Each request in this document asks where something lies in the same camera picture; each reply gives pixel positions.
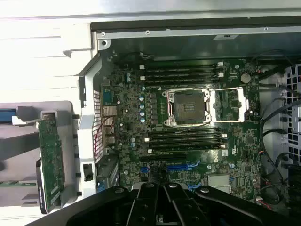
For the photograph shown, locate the green motherboard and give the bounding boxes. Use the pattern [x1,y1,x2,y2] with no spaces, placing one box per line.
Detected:
[100,57,263,205]

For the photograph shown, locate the hard disk with blue bracket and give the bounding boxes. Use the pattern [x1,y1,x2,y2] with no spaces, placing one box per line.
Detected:
[0,105,18,125]

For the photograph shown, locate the silver chipset heat sink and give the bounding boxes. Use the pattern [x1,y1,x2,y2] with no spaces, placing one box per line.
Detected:
[208,175,230,189]

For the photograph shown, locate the red wire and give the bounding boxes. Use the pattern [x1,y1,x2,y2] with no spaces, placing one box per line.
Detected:
[93,120,115,158]

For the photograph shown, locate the metal socket locking lever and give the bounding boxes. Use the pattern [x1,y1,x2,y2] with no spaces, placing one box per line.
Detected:
[175,120,236,133]

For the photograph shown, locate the green RAM stick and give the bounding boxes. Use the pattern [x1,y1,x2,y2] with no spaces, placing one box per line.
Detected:
[0,180,38,188]

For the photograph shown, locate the perforated metal disk bay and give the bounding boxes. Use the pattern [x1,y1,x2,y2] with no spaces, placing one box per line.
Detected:
[283,63,301,165]

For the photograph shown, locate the CPU socket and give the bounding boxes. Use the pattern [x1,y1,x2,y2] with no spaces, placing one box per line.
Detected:
[162,88,211,127]

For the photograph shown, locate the silver coin battery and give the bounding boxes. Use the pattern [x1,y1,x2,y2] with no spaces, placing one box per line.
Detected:
[240,71,252,83]

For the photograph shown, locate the metal socket cover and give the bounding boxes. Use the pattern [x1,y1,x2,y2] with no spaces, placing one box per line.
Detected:
[209,87,249,123]

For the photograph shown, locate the RAM slot black latches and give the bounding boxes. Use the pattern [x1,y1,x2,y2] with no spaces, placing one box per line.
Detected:
[150,139,222,148]
[143,67,218,75]

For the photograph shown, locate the grey parts rack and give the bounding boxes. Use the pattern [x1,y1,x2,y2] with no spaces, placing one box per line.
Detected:
[0,100,82,214]

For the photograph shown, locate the RAM slot white latches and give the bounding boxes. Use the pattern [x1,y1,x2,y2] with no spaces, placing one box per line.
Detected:
[144,133,228,143]
[139,61,224,70]
[139,72,224,81]
[147,144,227,155]

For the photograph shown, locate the blue expansion slot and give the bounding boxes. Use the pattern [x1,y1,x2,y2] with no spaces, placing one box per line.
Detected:
[167,161,201,172]

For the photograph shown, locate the open grey PC case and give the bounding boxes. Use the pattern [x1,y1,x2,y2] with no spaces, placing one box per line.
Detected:
[62,10,301,226]

